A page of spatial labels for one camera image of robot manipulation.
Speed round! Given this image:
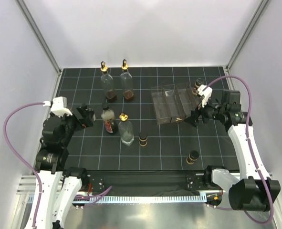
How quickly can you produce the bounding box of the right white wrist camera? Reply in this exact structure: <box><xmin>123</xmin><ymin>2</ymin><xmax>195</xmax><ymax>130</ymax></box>
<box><xmin>197</xmin><ymin>84</ymin><xmax>212</xmax><ymax>107</ymax></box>

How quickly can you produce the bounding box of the aluminium frame post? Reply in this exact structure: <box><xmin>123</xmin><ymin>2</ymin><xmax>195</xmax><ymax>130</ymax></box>
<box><xmin>226</xmin><ymin>0</ymin><xmax>271</xmax><ymax>72</ymax></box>
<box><xmin>15</xmin><ymin>0</ymin><xmax>61</xmax><ymax>75</ymax></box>

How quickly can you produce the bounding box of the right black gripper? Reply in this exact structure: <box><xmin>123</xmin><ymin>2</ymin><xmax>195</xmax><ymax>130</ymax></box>
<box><xmin>184</xmin><ymin>94</ymin><xmax>226</xmax><ymax>128</ymax></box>

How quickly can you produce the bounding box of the clear acrylic organizer tray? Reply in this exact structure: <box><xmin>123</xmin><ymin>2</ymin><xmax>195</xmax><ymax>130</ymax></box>
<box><xmin>151</xmin><ymin>83</ymin><xmax>201</xmax><ymax>125</ymax></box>

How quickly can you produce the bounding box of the left aluminium frame post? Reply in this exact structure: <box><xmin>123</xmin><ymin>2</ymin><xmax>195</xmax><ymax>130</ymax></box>
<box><xmin>15</xmin><ymin>0</ymin><xmax>61</xmax><ymax>75</ymax></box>

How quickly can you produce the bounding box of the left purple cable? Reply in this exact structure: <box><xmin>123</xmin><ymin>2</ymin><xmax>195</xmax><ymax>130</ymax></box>
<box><xmin>3</xmin><ymin>102</ymin><xmax>52</xmax><ymax>229</ymax></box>

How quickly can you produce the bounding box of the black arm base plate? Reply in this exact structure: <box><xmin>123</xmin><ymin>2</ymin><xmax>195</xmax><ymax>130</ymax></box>
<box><xmin>87</xmin><ymin>170</ymin><xmax>209</xmax><ymax>197</ymax></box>

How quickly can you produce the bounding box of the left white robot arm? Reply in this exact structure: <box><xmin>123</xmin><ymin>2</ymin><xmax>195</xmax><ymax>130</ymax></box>
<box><xmin>25</xmin><ymin>102</ymin><xmax>95</xmax><ymax>229</ymax></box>

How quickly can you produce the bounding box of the empty glass oil bottle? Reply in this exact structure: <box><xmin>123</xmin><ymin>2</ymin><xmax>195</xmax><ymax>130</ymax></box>
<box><xmin>118</xmin><ymin>112</ymin><xmax>134</xmax><ymax>146</ymax></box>

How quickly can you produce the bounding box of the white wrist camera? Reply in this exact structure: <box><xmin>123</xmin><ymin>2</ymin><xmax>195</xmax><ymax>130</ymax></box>
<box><xmin>197</xmin><ymin>84</ymin><xmax>212</xmax><ymax>107</ymax></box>
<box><xmin>51</xmin><ymin>96</ymin><xmax>73</xmax><ymax>117</ymax></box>

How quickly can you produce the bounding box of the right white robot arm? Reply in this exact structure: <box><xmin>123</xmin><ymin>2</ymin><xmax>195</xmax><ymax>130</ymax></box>
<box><xmin>185</xmin><ymin>85</ymin><xmax>281</xmax><ymax>212</ymax></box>

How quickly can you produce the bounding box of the purple cable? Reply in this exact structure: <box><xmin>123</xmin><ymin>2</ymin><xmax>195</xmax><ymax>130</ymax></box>
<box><xmin>3</xmin><ymin>102</ymin><xmax>52</xmax><ymax>229</ymax></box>
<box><xmin>204</xmin><ymin>75</ymin><xmax>275</xmax><ymax>225</ymax></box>

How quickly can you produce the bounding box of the glass oil bottle back left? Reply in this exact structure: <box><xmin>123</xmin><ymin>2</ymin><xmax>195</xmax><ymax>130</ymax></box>
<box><xmin>100</xmin><ymin>61</ymin><xmax>116</xmax><ymax>103</ymax></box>

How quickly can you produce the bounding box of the black grid mat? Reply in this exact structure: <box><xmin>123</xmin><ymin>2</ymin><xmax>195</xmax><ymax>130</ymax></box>
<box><xmin>56</xmin><ymin>66</ymin><xmax>239</xmax><ymax>171</ymax></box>

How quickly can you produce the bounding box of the white slotted cable duct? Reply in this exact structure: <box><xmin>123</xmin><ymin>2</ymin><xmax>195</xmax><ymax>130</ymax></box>
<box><xmin>97</xmin><ymin>193</ymin><xmax>207</xmax><ymax>204</ymax></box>

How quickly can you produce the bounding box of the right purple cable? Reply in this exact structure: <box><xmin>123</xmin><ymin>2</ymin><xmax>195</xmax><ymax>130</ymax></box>
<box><xmin>204</xmin><ymin>75</ymin><xmax>275</xmax><ymax>225</ymax></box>

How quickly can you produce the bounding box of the small black spice jar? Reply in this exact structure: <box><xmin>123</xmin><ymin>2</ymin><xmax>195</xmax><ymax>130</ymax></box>
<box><xmin>192</xmin><ymin>78</ymin><xmax>204</xmax><ymax>95</ymax></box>
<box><xmin>139</xmin><ymin>132</ymin><xmax>148</xmax><ymax>147</ymax></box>
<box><xmin>186</xmin><ymin>150</ymin><xmax>199</xmax><ymax>165</ymax></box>

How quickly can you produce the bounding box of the right aluminium frame post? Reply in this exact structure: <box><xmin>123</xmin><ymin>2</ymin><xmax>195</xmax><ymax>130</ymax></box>
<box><xmin>226</xmin><ymin>0</ymin><xmax>271</xmax><ymax>72</ymax></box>

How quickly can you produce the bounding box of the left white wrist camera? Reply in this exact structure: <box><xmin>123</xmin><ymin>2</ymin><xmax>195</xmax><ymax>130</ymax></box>
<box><xmin>51</xmin><ymin>96</ymin><xmax>73</xmax><ymax>117</ymax></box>

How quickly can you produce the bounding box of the glass oil bottle back right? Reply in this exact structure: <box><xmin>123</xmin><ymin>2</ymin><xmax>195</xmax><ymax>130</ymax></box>
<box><xmin>120</xmin><ymin>59</ymin><xmax>134</xmax><ymax>101</ymax></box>

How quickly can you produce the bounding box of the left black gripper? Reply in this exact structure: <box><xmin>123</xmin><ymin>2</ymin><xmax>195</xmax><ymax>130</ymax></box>
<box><xmin>55</xmin><ymin>105</ymin><xmax>94</xmax><ymax>146</ymax></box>

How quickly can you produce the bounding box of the dark sauce bottle red label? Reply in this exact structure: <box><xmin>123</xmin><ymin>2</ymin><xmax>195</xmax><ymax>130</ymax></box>
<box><xmin>101</xmin><ymin>103</ymin><xmax>118</xmax><ymax>134</ymax></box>

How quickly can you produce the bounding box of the aluminium front rail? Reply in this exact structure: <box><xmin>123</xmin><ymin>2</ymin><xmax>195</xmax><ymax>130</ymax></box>
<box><xmin>16</xmin><ymin>172</ymin><xmax>279</xmax><ymax>195</ymax></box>

